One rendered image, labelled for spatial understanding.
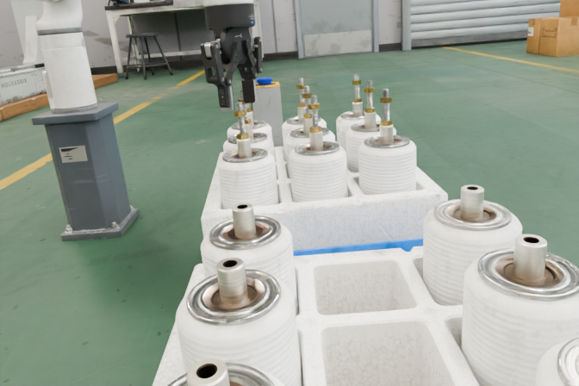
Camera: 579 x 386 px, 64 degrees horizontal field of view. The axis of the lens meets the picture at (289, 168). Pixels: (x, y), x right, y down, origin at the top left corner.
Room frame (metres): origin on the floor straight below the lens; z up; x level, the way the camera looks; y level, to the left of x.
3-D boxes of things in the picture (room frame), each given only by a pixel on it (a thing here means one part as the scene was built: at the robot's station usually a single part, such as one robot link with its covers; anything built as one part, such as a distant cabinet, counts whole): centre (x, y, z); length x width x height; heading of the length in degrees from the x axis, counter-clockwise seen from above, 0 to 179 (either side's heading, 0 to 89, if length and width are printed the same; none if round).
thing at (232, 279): (0.33, 0.05, 0.26); 0.02 x 0.02 x 0.03
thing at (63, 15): (1.10, 0.48, 0.54); 0.09 x 0.09 x 0.17; 81
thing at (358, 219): (0.87, -0.04, 0.09); 0.39 x 0.39 x 0.18; 2
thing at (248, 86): (0.78, 0.06, 0.35); 0.02 x 0.01 x 0.04; 62
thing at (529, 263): (0.33, -0.18, 0.26); 0.02 x 0.02 x 0.03
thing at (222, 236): (0.45, 0.05, 0.25); 0.08 x 0.08 x 0.01
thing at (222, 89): (0.71, 0.09, 0.37); 0.03 x 0.01 x 0.05; 152
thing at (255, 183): (0.75, 0.07, 0.16); 0.10 x 0.10 x 0.18
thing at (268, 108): (1.16, 0.04, 0.16); 0.07 x 0.07 x 0.31; 2
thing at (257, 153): (0.75, 0.07, 0.25); 0.08 x 0.08 x 0.01
